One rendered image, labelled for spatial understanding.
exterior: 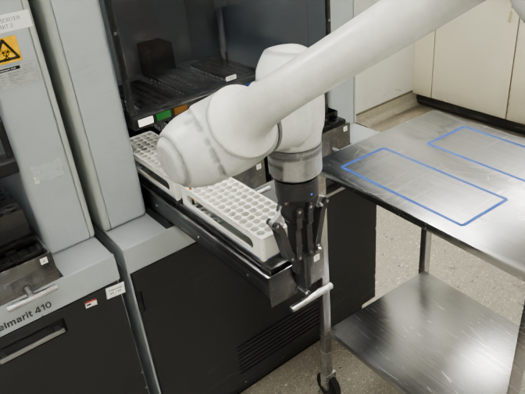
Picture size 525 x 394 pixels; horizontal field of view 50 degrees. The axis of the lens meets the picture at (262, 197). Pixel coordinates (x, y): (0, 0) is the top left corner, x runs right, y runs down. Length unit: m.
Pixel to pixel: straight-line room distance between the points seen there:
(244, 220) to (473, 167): 0.55
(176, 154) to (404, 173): 0.70
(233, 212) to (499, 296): 1.39
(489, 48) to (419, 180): 2.21
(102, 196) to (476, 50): 2.58
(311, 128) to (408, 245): 1.67
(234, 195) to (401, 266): 1.31
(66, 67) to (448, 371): 1.17
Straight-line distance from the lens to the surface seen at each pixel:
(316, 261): 1.11
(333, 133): 1.58
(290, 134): 0.84
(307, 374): 1.96
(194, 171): 0.74
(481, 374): 1.62
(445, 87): 3.68
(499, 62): 3.44
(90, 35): 1.24
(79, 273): 1.30
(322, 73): 0.66
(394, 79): 3.69
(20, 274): 1.25
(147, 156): 1.40
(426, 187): 1.27
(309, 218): 0.99
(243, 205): 1.16
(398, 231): 2.58
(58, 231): 1.34
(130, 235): 1.36
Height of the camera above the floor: 1.45
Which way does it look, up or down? 31 degrees down
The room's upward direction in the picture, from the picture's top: 6 degrees counter-clockwise
